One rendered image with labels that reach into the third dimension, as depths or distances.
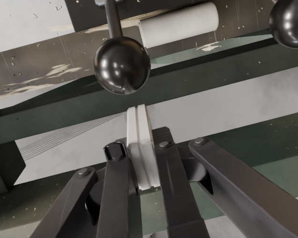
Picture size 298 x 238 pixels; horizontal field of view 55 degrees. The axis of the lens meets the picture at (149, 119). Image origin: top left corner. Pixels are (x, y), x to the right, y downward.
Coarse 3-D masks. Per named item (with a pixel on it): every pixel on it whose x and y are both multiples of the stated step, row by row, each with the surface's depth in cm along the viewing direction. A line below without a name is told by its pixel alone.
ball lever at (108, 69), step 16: (96, 0) 25; (112, 0) 24; (112, 16) 22; (112, 32) 21; (112, 48) 17; (128, 48) 17; (144, 48) 18; (96, 64) 18; (112, 64) 17; (128, 64) 17; (144, 64) 18; (112, 80) 18; (128, 80) 18; (144, 80) 18
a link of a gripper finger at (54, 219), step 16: (80, 176) 15; (96, 176) 15; (64, 192) 14; (80, 192) 13; (64, 208) 12; (80, 208) 13; (48, 224) 12; (64, 224) 11; (80, 224) 13; (96, 224) 14
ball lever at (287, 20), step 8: (272, 0) 21; (280, 0) 18; (288, 0) 18; (296, 0) 17; (272, 8) 19; (280, 8) 18; (288, 8) 17; (296, 8) 17; (272, 16) 18; (280, 16) 18; (288, 16) 17; (296, 16) 17; (272, 24) 19; (280, 24) 18; (288, 24) 18; (296, 24) 17; (272, 32) 19; (280, 32) 18; (288, 32) 18; (296, 32) 18; (280, 40) 19; (288, 40) 18; (296, 40) 18; (296, 48) 19
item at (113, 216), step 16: (112, 144) 15; (112, 160) 15; (128, 160) 15; (112, 176) 14; (128, 176) 13; (112, 192) 13; (128, 192) 12; (112, 208) 11; (128, 208) 11; (112, 224) 11; (128, 224) 10
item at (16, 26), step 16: (0, 0) 26; (16, 0) 26; (32, 0) 26; (48, 0) 26; (0, 16) 27; (16, 16) 27; (32, 16) 27; (48, 16) 27; (64, 16) 27; (0, 32) 27; (16, 32) 27; (32, 32) 27; (48, 32) 27; (64, 32) 27; (0, 48) 28
